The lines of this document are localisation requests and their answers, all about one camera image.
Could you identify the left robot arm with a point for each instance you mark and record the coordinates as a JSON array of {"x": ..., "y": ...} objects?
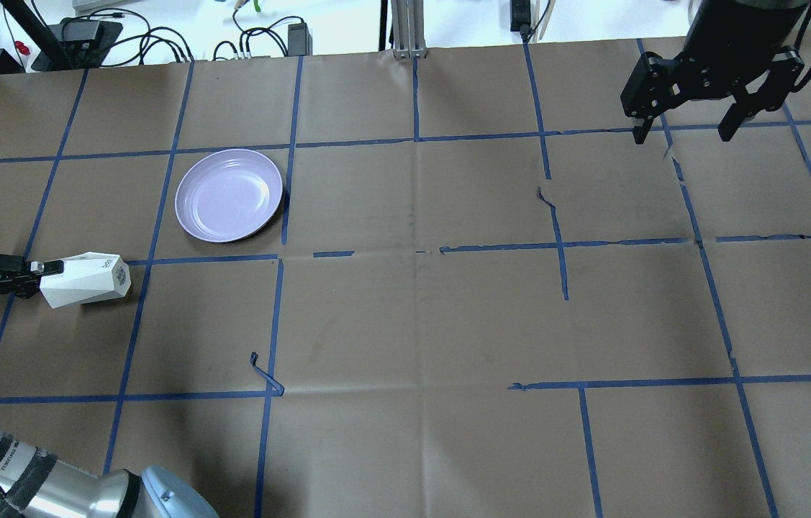
[{"x": 36, "y": 483}]

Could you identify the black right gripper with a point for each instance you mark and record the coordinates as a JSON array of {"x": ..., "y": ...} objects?
[{"x": 720, "y": 52}]

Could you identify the lavender round plate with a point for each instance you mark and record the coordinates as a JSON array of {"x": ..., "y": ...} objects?
[{"x": 228, "y": 195}]

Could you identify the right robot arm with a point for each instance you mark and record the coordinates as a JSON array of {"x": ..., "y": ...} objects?
[{"x": 749, "y": 25}]

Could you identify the aluminium frame post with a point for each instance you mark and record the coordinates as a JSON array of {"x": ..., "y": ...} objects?
[{"x": 408, "y": 29}]

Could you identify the white faceted mug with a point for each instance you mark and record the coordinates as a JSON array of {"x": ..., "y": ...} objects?
[{"x": 87, "y": 278}]

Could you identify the black power adapter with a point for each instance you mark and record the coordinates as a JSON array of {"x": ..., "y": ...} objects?
[{"x": 298, "y": 41}]

